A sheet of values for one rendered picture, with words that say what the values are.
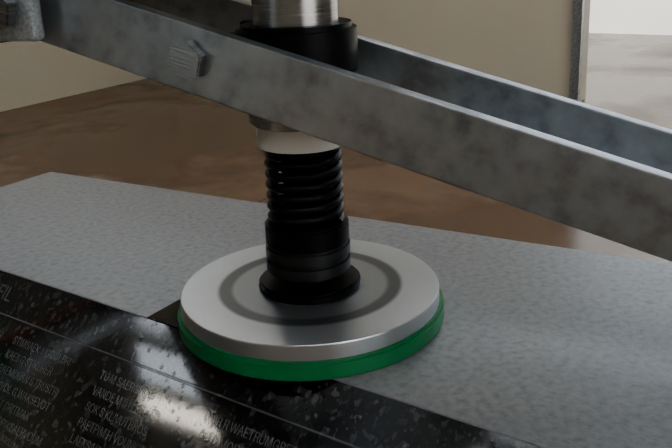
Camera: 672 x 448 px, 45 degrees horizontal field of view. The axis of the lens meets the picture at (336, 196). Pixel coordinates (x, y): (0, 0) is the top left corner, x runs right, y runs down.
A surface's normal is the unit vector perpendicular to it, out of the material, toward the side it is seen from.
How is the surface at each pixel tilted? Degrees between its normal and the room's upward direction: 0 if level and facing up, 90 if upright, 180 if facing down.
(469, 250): 0
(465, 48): 90
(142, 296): 0
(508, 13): 90
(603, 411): 0
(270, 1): 90
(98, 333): 45
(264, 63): 90
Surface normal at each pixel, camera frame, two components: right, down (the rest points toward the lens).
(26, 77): 0.84, 0.14
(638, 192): -0.40, 0.29
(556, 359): -0.04, -0.95
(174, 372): -0.43, -0.48
